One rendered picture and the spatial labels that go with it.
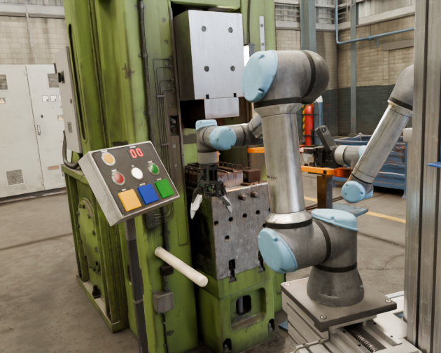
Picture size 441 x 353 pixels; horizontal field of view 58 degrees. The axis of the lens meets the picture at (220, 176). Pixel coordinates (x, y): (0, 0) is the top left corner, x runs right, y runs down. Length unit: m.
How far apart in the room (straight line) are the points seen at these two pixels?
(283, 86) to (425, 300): 0.60
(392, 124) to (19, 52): 6.89
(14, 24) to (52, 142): 2.06
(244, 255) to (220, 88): 0.86
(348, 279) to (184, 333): 1.39
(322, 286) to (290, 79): 0.53
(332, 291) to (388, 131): 0.55
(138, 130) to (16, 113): 5.12
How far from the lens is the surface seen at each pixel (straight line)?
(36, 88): 7.00
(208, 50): 1.96
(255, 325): 2.33
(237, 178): 2.05
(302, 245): 0.97
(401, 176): 5.47
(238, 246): 2.06
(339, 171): 2.03
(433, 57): 0.98
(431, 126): 0.98
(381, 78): 10.61
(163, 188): 1.66
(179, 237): 2.10
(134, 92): 1.92
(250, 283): 2.19
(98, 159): 1.54
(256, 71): 0.94
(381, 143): 1.36
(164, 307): 2.13
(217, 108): 1.96
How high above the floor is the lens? 1.35
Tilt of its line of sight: 11 degrees down
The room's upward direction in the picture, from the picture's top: 4 degrees counter-clockwise
